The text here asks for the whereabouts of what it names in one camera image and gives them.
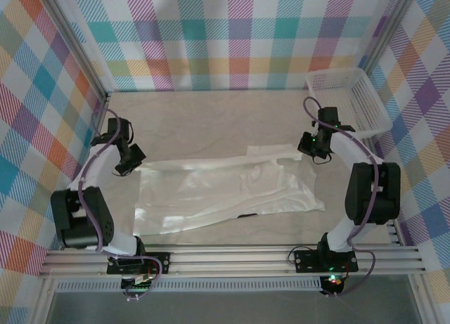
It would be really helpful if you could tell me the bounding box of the white t-shirt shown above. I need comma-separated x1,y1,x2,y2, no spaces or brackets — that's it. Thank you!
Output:
133,143,326,237

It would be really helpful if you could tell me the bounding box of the white perforated plastic basket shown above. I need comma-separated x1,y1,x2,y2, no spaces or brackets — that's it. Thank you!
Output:
304,67,393,140

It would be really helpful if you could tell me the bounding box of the thin black wire loop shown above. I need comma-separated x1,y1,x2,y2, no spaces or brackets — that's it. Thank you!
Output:
310,150,334,165

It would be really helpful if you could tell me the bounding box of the long purple right arm cable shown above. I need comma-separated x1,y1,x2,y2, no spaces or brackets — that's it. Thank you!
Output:
303,96,380,299

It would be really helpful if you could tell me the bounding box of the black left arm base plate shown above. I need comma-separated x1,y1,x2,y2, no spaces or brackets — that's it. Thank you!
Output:
107,252,172,276

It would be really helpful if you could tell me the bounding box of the short purple cable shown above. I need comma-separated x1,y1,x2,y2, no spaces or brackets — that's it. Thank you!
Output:
123,256,165,303

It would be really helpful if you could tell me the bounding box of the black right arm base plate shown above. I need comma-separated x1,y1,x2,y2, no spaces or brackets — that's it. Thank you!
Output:
293,247,359,275

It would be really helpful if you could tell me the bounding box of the aluminium left frame post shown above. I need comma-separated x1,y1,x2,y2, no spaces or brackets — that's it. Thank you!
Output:
33,0,113,105

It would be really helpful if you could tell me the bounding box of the aluminium frame post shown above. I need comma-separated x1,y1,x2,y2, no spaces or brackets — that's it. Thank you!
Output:
33,0,113,105
361,0,423,79

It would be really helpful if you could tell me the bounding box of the aluminium right frame post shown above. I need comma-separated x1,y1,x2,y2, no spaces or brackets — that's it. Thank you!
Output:
361,0,423,79

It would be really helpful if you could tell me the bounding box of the wide aluminium mounting rail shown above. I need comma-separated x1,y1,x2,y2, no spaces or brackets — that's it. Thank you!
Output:
37,245,427,280

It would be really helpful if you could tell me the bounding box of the grey slotted cable duct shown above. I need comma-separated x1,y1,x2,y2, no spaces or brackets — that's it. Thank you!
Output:
56,276,323,294

